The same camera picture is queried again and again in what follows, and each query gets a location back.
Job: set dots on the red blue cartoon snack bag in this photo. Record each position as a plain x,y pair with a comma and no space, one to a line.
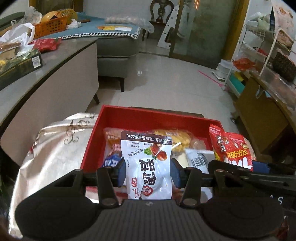
112,153

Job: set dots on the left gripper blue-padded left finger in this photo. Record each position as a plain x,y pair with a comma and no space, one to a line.
107,178

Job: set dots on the orange plastic basket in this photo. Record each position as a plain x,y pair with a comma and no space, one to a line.
50,27

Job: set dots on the dark wooden chair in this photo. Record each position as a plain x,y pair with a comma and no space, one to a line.
161,10

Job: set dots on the red packet on counter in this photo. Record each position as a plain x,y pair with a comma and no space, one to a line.
46,45

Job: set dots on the blue sofa cover cloth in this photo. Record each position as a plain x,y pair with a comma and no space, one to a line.
97,28

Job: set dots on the red cardboard box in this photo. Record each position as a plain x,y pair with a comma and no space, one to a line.
129,119

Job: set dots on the white barcode snack bag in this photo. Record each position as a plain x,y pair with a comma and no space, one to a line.
199,159

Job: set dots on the red crinkly snack bag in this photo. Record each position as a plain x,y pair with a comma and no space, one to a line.
230,148

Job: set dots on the brown wooden cabinet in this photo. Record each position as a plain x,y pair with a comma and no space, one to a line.
268,121

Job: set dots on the white plastic shopping bag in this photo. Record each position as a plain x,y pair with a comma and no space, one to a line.
21,35

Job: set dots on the white wire shelf rack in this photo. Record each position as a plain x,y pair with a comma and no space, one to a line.
256,51

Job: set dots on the white pegboard panel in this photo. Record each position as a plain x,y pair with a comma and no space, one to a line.
169,34

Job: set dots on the dark green long box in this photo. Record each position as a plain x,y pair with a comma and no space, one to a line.
20,66

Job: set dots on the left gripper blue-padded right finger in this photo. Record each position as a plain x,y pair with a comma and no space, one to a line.
189,179

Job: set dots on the clear waffle cookie packet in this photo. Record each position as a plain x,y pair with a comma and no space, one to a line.
182,139

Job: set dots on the floral silver tablecloth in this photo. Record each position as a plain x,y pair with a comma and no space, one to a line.
59,148

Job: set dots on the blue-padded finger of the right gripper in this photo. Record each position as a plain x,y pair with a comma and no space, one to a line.
260,167

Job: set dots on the white chestnut snack pouch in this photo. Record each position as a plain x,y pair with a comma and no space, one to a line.
147,158

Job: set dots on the grey green sofa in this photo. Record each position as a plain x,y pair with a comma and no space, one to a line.
113,54

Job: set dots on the grey curved counter table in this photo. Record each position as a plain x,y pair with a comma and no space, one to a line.
65,85

